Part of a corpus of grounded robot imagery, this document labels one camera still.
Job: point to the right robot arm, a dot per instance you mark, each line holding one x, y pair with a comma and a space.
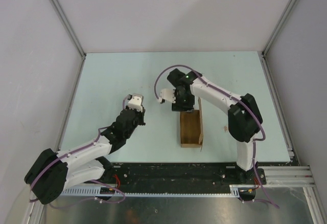
243, 115

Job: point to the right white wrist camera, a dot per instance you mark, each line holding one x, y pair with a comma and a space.
167, 95

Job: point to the aluminium frame rail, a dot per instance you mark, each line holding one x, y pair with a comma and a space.
288, 176

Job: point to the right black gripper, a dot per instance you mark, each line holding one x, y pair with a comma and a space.
179, 106

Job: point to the brown cardboard box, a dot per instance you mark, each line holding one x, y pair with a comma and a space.
191, 128

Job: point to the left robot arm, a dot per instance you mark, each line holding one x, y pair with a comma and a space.
54, 172

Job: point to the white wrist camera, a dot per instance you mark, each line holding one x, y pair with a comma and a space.
167, 95
135, 101

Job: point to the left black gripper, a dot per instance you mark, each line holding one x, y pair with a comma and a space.
141, 114

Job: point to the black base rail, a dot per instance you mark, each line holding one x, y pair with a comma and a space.
177, 178

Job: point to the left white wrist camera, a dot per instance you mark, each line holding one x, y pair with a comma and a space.
135, 101

